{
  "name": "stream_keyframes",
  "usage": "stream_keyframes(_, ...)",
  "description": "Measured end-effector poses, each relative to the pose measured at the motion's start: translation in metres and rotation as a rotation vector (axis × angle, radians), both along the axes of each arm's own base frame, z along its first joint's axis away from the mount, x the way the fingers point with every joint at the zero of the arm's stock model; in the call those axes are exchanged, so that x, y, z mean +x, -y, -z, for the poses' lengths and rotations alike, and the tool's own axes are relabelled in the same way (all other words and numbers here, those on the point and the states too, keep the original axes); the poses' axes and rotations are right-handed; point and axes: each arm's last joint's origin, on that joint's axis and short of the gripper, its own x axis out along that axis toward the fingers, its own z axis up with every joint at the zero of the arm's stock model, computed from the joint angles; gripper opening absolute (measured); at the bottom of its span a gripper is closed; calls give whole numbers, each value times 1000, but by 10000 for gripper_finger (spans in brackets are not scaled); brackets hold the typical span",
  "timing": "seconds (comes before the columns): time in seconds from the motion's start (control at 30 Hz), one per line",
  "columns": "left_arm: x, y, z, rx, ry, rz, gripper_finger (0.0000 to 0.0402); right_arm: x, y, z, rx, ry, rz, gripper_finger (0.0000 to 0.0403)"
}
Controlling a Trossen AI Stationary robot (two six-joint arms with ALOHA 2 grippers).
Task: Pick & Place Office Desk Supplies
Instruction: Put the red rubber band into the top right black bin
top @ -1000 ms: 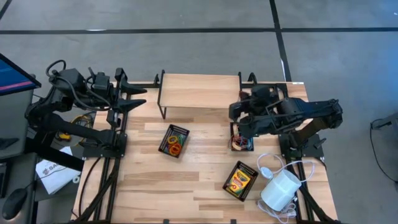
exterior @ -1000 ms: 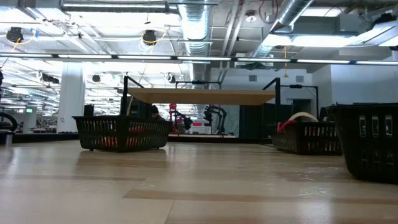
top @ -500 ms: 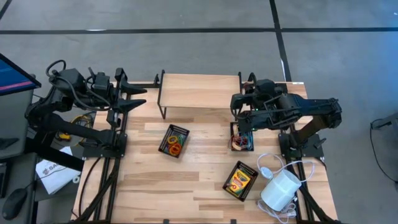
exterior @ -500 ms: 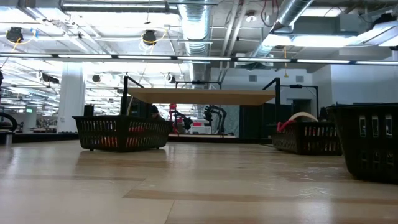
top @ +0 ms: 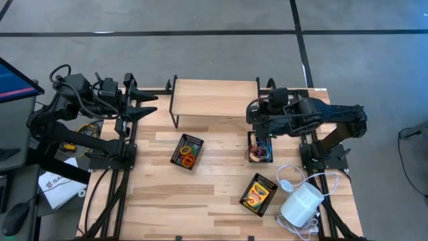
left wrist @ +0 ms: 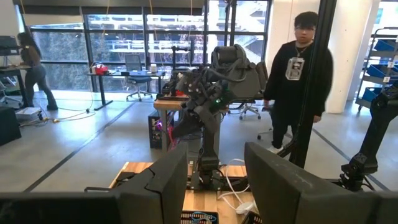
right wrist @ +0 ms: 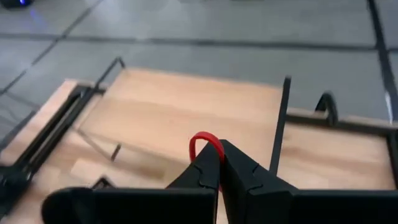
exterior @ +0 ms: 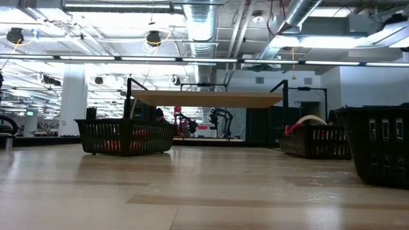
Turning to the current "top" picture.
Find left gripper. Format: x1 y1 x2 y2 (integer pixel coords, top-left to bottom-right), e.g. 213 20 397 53
95 72 159 123

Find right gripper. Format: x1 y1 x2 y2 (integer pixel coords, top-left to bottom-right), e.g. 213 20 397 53
246 100 292 138

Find blue rubber band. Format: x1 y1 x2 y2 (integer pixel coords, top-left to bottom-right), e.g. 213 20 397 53
258 143 271 159

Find thin red rubber band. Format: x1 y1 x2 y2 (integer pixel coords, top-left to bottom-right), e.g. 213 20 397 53
245 144 268 161

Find black slotted plastic basket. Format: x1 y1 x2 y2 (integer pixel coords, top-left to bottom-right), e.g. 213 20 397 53
238 172 279 218
169 133 205 171
246 131 274 164

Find yellow Crayola crayon box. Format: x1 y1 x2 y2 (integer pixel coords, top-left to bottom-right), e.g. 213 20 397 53
243 181 271 213

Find wooden shelf riser black legs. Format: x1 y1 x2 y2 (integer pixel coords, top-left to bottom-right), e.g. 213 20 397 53
169 75 262 130

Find white printed cardboard box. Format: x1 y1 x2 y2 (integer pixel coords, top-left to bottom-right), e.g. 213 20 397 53
37 157 88 211

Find computer monitor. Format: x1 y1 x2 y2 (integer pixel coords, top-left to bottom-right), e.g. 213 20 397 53
0 56 45 104

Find grey computer case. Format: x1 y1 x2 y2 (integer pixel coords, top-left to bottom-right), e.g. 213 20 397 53
0 95 37 173

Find grey metal stand leg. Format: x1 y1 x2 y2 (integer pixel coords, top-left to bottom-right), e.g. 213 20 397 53
399 120 428 141

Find black computer mouse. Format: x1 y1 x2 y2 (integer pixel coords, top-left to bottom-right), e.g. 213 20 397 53
1 202 31 238

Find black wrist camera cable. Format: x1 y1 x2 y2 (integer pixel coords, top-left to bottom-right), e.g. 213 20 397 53
49 64 122 121
246 96 269 116

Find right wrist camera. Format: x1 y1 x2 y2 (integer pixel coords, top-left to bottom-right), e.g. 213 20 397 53
267 87 290 104

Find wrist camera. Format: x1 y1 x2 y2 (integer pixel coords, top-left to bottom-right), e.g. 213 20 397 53
100 77 119 98
267 87 290 104

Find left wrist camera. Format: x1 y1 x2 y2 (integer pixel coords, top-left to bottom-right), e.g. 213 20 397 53
100 77 119 98

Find yellow cable bundle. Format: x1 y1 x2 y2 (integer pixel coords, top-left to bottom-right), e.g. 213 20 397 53
61 122 103 153

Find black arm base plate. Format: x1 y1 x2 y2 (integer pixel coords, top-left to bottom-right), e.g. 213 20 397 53
88 143 138 171
298 142 350 171

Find white cylinder with cable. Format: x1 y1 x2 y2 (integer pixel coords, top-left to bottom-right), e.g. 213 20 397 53
274 163 340 241

